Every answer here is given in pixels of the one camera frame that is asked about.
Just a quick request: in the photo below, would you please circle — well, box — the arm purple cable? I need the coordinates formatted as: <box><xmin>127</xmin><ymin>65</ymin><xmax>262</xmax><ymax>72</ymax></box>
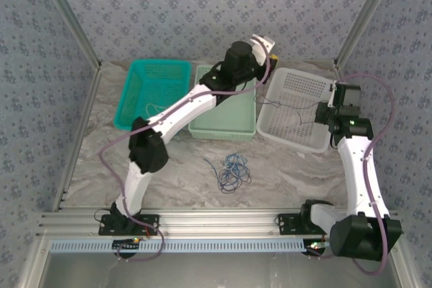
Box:
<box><xmin>98</xmin><ymin>40</ymin><xmax>273</xmax><ymax>262</ymax></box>
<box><xmin>305</xmin><ymin>72</ymin><xmax>396</xmax><ymax>275</ymax></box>

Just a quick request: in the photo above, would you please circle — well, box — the small black circuit board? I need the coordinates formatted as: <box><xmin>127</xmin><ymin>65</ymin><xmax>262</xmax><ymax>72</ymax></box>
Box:
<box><xmin>304</xmin><ymin>239</ymin><xmax>331</xmax><ymax>257</ymax></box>
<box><xmin>112</xmin><ymin>239</ymin><xmax>142</xmax><ymax>258</ymax></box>

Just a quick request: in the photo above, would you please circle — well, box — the grey slotted cable duct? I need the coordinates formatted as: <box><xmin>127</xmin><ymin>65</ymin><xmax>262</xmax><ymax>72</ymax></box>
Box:
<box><xmin>49</xmin><ymin>237</ymin><xmax>304</xmax><ymax>254</ymax></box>

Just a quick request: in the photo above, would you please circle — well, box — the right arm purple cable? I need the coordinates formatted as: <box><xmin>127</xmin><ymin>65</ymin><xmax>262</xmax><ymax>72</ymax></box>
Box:
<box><xmin>305</xmin><ymin>72</ymin><xmax>396</xmax><ymax>275</ymax></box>

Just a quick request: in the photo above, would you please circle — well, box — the teal plastic basket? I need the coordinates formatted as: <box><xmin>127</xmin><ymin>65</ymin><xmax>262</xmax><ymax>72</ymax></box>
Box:
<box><xmin>113</xmin><ymin>59</ymin><xmax>192</xmax><ymax>133</ymax></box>

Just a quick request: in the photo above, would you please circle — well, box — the mint green plastic basket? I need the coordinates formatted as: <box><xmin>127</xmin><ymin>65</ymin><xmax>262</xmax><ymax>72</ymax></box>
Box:
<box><xmin>187</xmin><ymin>64</ymin><xmax>257</xmax><ymax>143</ymax></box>

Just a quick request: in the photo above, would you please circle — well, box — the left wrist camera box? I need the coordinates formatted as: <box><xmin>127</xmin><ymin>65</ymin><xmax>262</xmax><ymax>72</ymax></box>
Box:
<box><xmin>249</xmin><ymin>34</ymin><xmax>277</xmax><ymax>66</ymax></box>

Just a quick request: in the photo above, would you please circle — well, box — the white plastic basket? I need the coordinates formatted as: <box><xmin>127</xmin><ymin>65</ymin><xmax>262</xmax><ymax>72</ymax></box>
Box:
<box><xmin>256</xmin><ymin>67</ymin><xmax>340</xmax><ymax>153</ymax></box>

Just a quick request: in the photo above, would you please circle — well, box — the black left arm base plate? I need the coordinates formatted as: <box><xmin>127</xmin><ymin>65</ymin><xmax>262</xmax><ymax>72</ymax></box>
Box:
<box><xmin>98</xmin><ymin>214</ymin><xmax>160</xmax><ymax>236</ymax></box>

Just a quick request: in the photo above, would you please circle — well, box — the grey metal panel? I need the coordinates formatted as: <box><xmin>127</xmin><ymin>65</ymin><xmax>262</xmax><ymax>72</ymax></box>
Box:
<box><xmin>36</xmin><ymin>252</ymin><xmax>404</xmax><ymax>288</ymax></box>

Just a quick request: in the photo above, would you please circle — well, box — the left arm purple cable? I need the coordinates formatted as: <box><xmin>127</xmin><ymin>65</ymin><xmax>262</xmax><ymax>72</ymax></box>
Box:
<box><xmin>98</xmin><ymin>40</ymin><xmax>273</xmax><ymax>262</ymax></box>

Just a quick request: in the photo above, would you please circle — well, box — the thin dark purple cable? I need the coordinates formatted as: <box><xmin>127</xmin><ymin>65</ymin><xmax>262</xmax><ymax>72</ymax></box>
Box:
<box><xmin>217</xmin><ymin>166</ymin><xmax>252</xmax><ymax>194</ymax></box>
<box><xmin>258</xmin><ymin>65</ymin><xmax>318</xmax><ymax>126</ymax></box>

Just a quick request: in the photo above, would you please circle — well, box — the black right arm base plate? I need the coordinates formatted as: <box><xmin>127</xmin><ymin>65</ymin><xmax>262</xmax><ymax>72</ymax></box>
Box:
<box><xmin>277</xmin><ymin>213</ymin><xmax>338</xmax><ymax>235</ymax></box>

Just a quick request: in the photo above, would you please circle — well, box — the aluminium frame post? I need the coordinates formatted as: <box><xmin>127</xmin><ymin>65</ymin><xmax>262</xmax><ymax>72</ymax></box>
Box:
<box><xmin>333</xmin><ymin>0</ymin><xmax>402</xmax><ymax>69</ymax></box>
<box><xmin>33</xmin><ymin>0</ymin><xmax>103</xmax><ymax>71</ymax></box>

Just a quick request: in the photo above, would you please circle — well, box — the aluminium lower frame bar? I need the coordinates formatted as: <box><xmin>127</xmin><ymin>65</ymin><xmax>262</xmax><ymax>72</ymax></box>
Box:
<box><xmin>387</xmin><ymin>235</ymin><xmax>419</xmax><ymax>288</ymax></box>
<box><xmin>16</xmin><ymin>235</ymin><xmax>51</xmax><ymax>288</ymax></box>

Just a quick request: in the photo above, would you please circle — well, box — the aluminium mounting rail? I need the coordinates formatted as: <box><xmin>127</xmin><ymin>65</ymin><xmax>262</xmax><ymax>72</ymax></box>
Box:
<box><xmin>37</xmin><ymin>209</ymin><xmax>404</xmax><ymax>237</ymax></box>

